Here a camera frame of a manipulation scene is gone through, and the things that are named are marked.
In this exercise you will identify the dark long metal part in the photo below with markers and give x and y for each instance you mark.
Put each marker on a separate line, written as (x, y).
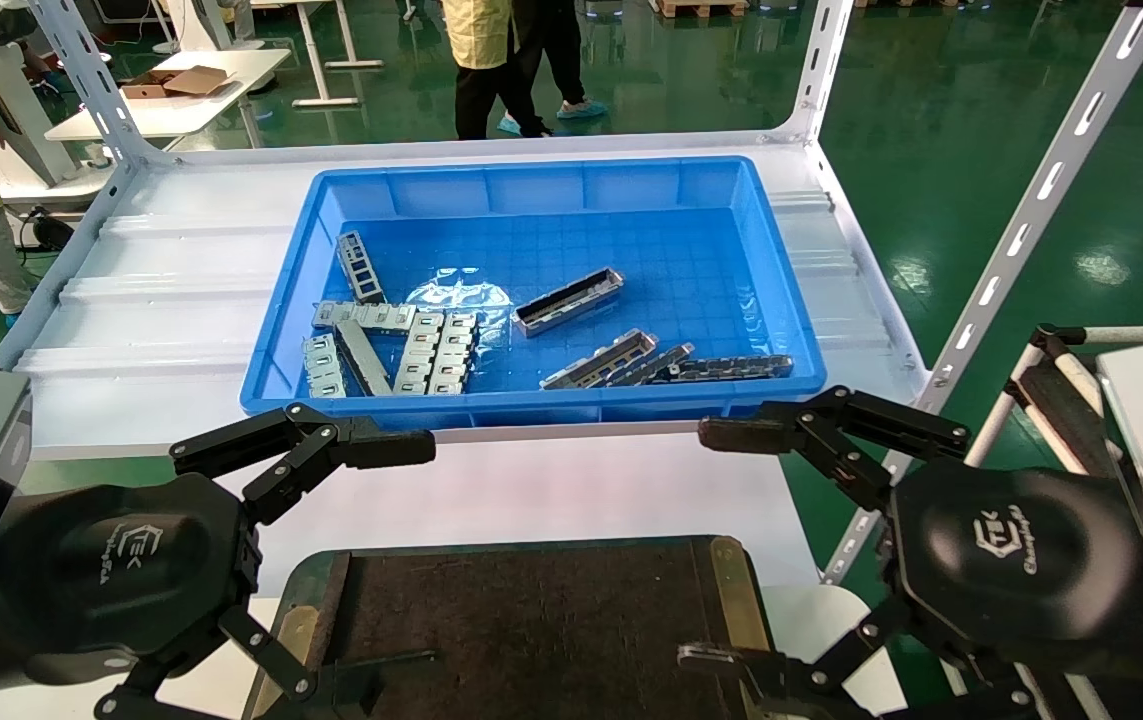
(731, 367)

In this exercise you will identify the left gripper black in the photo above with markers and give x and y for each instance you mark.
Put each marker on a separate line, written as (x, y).
(121, 570)

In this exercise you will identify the clear plastic bag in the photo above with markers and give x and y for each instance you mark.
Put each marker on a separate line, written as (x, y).
(461, 292)

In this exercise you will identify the slim grey metal part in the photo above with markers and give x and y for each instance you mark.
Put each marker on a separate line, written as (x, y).
(661, 362)

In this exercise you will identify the black flat container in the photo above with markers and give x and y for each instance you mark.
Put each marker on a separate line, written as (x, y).
(531, 630)

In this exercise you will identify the person in yellow vest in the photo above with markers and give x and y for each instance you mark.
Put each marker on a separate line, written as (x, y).
(479, 50)

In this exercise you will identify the wooden pallet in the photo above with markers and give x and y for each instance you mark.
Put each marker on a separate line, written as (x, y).
(701, 8)

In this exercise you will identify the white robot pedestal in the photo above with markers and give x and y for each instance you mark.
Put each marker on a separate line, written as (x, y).
(16, 110)

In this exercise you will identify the black floor device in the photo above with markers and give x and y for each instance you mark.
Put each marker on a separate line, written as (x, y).
(51, 230)

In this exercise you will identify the white desk leg frame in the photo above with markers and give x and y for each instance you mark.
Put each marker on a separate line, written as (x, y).
(326, 60)

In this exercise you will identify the person in black clothes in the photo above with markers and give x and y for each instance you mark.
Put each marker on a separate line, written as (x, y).
(566, 50)

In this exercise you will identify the long silver channel part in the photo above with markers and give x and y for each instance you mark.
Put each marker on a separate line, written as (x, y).
(571, 300)
(601, 360)

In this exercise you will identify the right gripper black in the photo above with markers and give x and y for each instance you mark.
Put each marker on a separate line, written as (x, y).
(1011, 560)

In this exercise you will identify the white tube cart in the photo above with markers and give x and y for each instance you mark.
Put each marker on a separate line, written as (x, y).
(1061, 400)

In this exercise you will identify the white metal shelf rack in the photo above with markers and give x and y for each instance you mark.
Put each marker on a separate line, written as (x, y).
(171, 320)

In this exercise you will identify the short silver stamped part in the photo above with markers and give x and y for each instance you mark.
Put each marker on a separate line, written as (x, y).
(323, 365)

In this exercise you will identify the perforated grey metal bracket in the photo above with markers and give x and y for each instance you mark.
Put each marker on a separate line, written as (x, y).
(361, 268)

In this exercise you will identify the open cardboard box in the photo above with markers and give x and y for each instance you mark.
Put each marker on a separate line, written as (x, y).
(176, 82)

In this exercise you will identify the white table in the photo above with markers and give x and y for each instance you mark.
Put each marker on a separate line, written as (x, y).
(171, 110)

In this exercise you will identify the blue plastic bin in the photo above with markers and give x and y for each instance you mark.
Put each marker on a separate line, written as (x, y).
(631, 250)

